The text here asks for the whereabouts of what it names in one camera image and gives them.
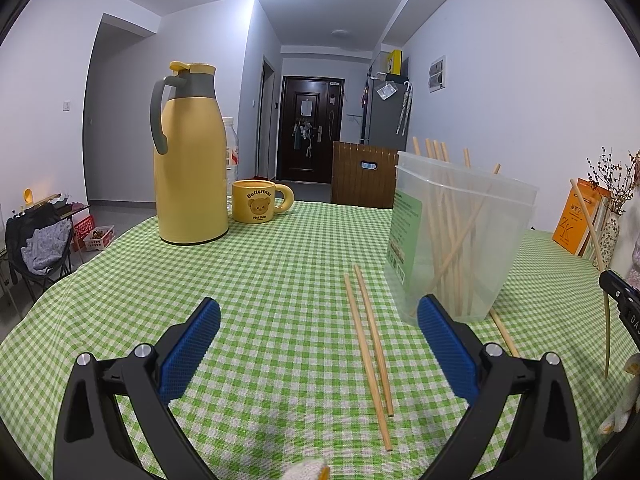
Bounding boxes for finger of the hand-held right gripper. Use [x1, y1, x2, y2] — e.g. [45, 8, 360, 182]
[599, 269, 640, 297]
[602, 287, 633, 318]

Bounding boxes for thin orange book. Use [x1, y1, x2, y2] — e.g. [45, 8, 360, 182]
[575, 177, 612, 201]

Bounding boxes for dark entrance door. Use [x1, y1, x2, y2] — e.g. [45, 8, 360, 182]
[277, 76, 345, 184]

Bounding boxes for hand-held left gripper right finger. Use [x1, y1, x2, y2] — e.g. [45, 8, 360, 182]
[416, 294, 585, 480]

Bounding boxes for floral vase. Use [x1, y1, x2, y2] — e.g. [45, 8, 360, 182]
[592, 210, 621, 270]

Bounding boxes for clear plastic container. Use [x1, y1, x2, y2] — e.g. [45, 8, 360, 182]
[384, 150, 540, 323]

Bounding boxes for white plastic basket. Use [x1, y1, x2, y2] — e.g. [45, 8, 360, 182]
[82, 225, 117, 252]

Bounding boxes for yellow bear mug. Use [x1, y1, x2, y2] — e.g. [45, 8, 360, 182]
[231, 179, 295, 223]

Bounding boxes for red plastic basket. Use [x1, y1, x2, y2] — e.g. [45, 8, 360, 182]
[70, 214, 97, 252]

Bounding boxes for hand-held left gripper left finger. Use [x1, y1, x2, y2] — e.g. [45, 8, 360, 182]
[54, 296, 222, 480]

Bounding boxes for white book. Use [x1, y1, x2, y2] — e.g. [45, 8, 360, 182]
[582, 200, 608, 259]

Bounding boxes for grey refrigerator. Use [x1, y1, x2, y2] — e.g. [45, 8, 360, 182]
[361, 76, 410, 147]

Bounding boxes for person's left hand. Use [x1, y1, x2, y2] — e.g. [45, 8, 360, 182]
[282, 460, 332, 480]

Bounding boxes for large orange book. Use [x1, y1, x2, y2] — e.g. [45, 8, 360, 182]
[552, 191, 601, 253]

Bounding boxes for bunch of chopsticks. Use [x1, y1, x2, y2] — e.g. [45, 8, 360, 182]
[411, 136, 502, 318]

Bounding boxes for person's right hand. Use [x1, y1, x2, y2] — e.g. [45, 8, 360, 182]
[600, 352, 640, 436]

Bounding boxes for black folding chair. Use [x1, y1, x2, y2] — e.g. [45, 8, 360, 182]
[4, 204, 76, 306]

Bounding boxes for grey clothes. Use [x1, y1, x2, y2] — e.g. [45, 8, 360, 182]
[21, 221, 72, 275]

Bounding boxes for pair of chopsticks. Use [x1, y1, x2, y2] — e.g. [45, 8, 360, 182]
[570, 178, 612, 380]

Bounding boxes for wall poster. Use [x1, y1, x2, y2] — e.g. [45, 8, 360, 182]
[429, 55, 447, 93]

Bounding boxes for small dark table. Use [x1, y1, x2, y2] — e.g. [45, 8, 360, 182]
[30, 191, 91, 218]

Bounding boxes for green checkered tablecloth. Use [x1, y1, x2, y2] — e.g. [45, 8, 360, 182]
[0, 200, 640, 480]

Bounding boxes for dried flower branches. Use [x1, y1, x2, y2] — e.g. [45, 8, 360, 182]
[586, 147, 640, 216]

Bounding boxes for pink textured ornament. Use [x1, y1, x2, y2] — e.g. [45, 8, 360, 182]
[626, 240, 640, 288]

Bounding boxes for wooden chopstick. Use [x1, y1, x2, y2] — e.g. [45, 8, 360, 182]
[343, 273, 393, 451]
[489, 308, 521, 359]
[353, 265, 396, 418]

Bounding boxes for plastic water bottle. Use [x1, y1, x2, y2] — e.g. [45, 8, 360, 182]
[221, 116, 241, 198]

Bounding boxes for yellow thermos jug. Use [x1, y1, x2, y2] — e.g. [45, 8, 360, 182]
[151, 61, 231, 246]

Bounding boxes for brown wooden chair back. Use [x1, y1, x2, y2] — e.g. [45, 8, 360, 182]
[331, 141, 407, 209]

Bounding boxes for grey interior door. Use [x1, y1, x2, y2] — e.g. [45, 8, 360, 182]
[260, 59, 277, 179]

